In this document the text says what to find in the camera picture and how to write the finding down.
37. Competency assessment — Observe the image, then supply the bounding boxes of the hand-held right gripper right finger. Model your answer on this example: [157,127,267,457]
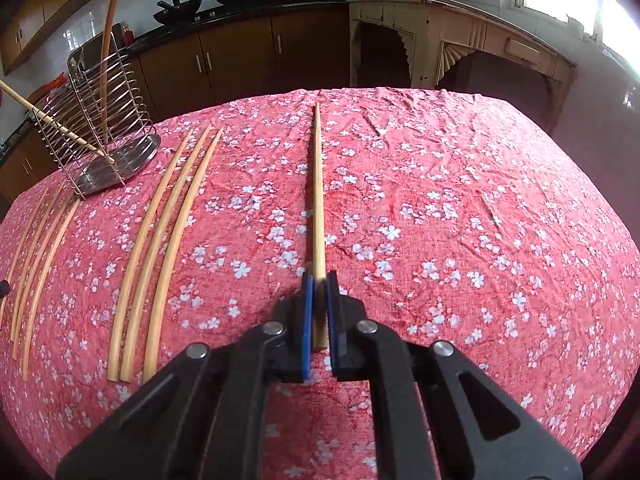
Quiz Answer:
[326,270,584,480]

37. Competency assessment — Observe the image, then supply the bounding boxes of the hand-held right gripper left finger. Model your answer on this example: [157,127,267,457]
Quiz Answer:
[55,271,316,480]

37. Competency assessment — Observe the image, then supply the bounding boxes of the metal wire chopstick holder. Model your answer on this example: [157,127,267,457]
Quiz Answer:
[34,35,162,197]

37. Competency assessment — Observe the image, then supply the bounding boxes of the pink floral tablecloth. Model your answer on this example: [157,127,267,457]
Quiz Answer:
[0,86,640,480]

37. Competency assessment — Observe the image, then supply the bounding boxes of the red plastic bag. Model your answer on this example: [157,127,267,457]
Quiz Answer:
[30,72,68,103]

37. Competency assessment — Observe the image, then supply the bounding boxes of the brown box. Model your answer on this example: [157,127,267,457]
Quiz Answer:
[66,40,128,93]

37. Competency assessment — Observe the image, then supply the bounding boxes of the brown lower kitchen cabinets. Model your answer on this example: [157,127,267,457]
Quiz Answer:
[0,7,351,201]

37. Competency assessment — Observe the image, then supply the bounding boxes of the black wok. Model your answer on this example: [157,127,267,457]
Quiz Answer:
[152,0,203,26]

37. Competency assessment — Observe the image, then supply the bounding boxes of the black kitchen countertop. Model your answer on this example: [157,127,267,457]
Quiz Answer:
[0,0,351,171]

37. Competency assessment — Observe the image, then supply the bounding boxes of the cream wooden table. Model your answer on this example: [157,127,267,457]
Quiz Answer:
[347,0,578,133]

